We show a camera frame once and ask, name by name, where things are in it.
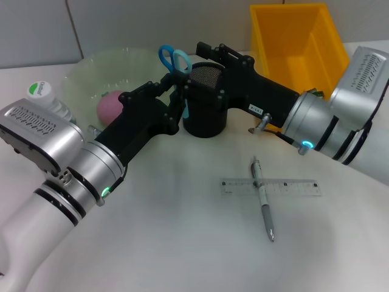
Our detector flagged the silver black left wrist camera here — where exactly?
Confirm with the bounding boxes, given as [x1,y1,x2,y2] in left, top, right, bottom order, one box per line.
[0,99,86,176]

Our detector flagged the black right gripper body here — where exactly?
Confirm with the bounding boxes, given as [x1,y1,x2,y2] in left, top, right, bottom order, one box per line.
[217,55,301,129]

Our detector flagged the translucent green fruit plate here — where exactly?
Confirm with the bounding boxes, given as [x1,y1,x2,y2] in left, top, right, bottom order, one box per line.
[62,47,173,131]

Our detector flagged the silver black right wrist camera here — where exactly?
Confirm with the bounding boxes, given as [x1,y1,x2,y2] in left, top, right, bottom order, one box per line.
[329,45,389,132]

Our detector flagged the clear plastic ruler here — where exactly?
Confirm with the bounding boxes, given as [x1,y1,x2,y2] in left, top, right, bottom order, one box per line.
[220,178,322,198]

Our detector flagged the blue teal scissors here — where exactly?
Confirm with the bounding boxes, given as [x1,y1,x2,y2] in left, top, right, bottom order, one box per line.
[157,44,193,120]

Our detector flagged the clear green-label water bottle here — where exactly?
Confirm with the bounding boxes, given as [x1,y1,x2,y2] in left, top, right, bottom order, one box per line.
[26,80,77,124]

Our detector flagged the arm connector cable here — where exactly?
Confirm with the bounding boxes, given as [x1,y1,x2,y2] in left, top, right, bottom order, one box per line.
[97,165,128,208]
[248,112,314,156]

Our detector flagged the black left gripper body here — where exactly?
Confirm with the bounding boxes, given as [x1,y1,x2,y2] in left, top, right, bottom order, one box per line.
[94,84,181,165]

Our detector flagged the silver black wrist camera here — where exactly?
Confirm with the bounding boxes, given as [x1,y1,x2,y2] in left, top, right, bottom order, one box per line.
[329,45,389,132]
[0,99,86,176]

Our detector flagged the left arm connector cable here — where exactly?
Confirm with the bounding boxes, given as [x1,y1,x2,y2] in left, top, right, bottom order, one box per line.
[97,165,128,208]

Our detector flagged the right arm connector cable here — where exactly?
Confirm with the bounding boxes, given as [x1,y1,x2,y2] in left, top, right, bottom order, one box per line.
[248,112,314,156]

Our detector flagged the pink peach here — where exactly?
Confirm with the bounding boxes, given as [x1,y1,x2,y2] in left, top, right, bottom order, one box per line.
[96,90,125,125]

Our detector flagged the black mesh pen holder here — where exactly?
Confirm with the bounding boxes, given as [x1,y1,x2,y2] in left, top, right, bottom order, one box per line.
[181,61,229,139]

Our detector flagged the grey white ballpoint pen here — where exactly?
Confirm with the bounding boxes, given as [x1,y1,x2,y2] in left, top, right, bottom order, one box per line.
[250,155,276,243]

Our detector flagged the yellow plastic bin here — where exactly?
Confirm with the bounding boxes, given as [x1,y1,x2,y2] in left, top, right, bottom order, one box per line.
[249,2,350,102]

